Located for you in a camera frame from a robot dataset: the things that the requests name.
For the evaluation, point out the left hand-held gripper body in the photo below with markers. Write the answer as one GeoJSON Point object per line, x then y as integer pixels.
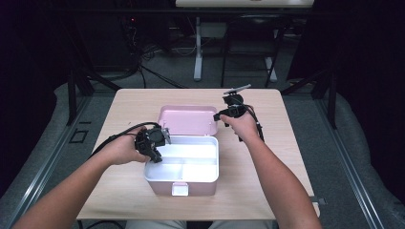
{"type": "Point", "coordinates": [151, 138]}

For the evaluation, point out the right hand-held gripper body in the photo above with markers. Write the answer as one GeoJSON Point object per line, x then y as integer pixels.
{"type": "Point", "coordinates": [235, 105]}

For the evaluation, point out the pink storage box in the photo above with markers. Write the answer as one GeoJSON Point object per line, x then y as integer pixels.
{"type": "Point", "coordinates": [187, 120]}

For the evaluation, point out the white compartment tray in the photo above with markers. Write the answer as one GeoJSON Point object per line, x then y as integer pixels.
{"type": "Point", "coordinates": [191, 165]}

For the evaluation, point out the person's right hand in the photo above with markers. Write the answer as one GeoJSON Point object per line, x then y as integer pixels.
{"type": "Point", "coordinates": [245, 127]}

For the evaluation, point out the person's left hand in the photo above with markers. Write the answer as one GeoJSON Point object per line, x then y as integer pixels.
{"type": "Point", "coordinates": [122, 149]}

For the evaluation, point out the white desk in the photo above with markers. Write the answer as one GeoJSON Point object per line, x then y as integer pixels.
{"type": "Point", "coordinates": [198, 47]}

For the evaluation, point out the black chair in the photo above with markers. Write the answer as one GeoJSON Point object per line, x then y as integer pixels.
{"type": "Point", "coordinates": [251, 35]}

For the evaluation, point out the black metal stand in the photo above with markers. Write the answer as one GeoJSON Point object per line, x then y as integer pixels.
{"type": "Point", "coordinates": [72, 95]}
{"type": "Point", "coordinates": [332, 98]}

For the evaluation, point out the person's right leg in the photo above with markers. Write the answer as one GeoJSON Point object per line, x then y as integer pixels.
{"type": "Point", "coordinates": [238, 225]}

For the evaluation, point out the dark computer cabinet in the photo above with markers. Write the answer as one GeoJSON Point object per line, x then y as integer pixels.
{"type": "Point", "coordinates": [105, 41]}

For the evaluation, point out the aluminium floor rail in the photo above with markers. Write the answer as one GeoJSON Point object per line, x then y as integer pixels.
{"type": "Point", "coordinates": [347, 162]}
{"type": "Point", "coordinates": [47, 162]}

